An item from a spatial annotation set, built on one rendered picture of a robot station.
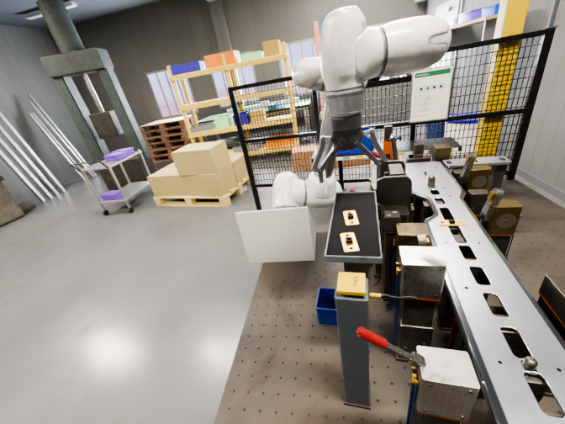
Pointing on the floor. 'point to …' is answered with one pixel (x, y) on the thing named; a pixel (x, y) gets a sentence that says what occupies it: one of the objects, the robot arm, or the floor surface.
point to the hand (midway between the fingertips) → (349, 187)
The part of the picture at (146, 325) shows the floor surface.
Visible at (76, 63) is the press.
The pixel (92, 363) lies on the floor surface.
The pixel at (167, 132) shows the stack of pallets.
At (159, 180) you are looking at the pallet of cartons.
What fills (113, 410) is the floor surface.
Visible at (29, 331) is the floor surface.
